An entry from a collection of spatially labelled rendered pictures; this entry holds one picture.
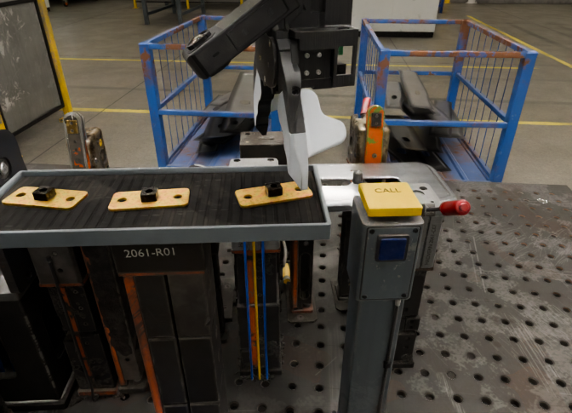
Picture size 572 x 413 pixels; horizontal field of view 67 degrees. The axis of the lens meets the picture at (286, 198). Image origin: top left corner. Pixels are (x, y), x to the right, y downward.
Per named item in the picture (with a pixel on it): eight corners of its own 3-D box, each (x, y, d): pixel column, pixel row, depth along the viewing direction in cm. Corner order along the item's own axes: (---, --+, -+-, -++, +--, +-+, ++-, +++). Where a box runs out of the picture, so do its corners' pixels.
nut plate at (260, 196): (303, 182, 52) (303, 173, 51) (314, 197, 49) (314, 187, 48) (234, 192, 50) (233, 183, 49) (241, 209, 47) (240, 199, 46)
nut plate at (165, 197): (190, 190, 50) (188, 180, 50) (187, 206, 47) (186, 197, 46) (115, 194, 49) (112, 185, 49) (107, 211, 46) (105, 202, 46)
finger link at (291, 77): (311, 127, 37) (293, 31, 38) (294, 129, 37) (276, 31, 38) (296, 140, 42) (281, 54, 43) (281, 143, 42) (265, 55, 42)
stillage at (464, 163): (351, 134, 376) (361, 17, 328) (445, 137, 371) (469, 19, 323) (363, 206, 272) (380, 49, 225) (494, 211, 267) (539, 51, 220)
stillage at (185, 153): (208, 128, 391) (198, 14, 344) (297, 131, 384) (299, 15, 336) (162, 192, 288) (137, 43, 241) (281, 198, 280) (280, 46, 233)
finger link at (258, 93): (300, 131, 55) (317, 83, 46) (254, 136, 53) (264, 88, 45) (294, 111, 56) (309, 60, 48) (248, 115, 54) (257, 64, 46)
